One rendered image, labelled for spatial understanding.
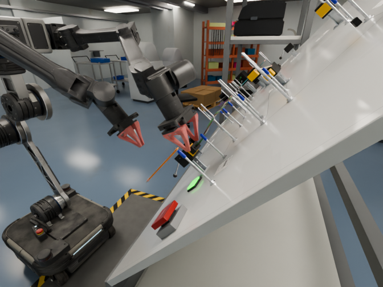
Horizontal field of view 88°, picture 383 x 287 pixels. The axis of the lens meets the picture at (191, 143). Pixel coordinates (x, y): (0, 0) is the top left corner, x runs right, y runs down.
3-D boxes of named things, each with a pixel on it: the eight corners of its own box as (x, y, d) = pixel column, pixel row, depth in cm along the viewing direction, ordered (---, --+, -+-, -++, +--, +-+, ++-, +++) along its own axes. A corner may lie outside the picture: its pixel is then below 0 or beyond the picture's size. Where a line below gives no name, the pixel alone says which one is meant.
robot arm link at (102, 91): (82, 77, 63) (69, 101, 61) (77, 59, 52) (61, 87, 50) (119, 95, 67) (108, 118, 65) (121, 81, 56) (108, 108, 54)
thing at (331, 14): (350, 11, 67) (331, -8, 67) (348, 17, 60) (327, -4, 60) (336, 23, 71) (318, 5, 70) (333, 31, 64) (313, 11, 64)
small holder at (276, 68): (295, 70, 64) (279, 54, 64) (289, 81, 59) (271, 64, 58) (284, 80, 68) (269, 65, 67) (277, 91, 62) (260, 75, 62)
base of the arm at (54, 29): (70, 49, 111) (65, 24, 106) (80, 49, 108) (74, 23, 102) (54, 49, 104) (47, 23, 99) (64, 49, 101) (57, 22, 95)
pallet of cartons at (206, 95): (208, 113, 457) (208, 95, 439) (178, 107, 491) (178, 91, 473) (224, 101, 545) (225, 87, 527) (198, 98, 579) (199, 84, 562)
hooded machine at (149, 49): (147, 95, 608) (142, 41, 543) (165, 98, 581) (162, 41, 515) (130, 101, 548) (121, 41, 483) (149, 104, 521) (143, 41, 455)
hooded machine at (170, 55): (172, 85, 765) (170, 47, 707) (185, 86, 740) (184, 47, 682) (161, 87, 710) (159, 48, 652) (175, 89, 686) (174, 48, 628)
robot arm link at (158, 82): (139, 81, 50) (146, 77, 45) (162, 69, 52) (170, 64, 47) (154, 106, 52) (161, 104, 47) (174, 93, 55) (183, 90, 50)
